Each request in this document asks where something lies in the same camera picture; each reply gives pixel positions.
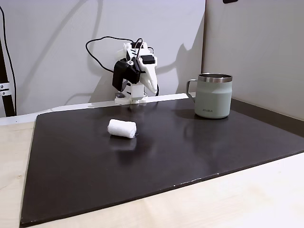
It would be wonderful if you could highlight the black camera box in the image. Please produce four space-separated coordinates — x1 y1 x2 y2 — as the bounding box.
112 60 141 92

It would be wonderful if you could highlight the black stand leg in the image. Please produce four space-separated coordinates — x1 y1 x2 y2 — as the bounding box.
0 38 16 117

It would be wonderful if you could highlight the black mat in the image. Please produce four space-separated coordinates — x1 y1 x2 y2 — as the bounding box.
19 96 304 226

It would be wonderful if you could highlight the white gauze roll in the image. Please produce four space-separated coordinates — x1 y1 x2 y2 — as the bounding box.
107 118 138 139

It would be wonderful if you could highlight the white board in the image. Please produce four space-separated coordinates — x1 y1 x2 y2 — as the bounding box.
0 93 190 126

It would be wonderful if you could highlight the black camera cable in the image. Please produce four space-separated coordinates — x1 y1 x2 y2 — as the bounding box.
85 36 143 73

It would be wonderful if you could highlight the grey-green metal mug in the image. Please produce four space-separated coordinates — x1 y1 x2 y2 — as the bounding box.
186 73 233 120

